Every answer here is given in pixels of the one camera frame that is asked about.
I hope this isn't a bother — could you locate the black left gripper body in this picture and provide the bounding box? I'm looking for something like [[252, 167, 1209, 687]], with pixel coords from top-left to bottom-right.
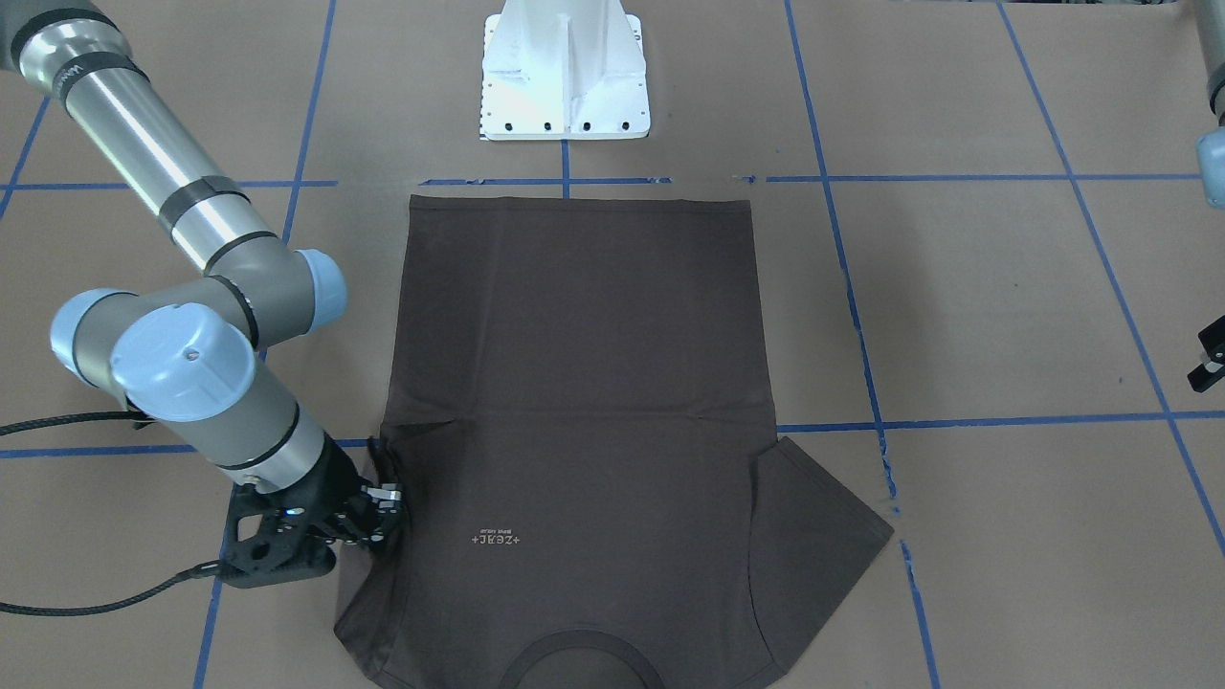
[[1187, 320, 1224, 394]]

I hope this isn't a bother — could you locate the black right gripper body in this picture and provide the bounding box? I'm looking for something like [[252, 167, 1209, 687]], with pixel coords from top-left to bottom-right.
[[222, 435, 383, 588]]

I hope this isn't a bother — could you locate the dark grey t-shirt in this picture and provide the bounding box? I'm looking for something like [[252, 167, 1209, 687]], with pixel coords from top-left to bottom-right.
[[334, 195, 893, 688]]

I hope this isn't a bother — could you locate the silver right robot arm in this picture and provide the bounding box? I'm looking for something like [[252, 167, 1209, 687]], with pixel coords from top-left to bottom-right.
[[2, 1, 404, 588]]

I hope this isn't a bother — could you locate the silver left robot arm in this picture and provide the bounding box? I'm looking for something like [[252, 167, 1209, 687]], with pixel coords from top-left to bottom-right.
[[1187, 1, 1224, 394]]

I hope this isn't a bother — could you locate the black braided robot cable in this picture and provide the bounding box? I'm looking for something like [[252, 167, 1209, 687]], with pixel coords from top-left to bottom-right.
[[0, 411, 232, 615]]

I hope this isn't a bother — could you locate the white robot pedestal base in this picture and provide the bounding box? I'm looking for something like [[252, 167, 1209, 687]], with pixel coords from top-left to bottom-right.
[[479, 1, 652, 143]]

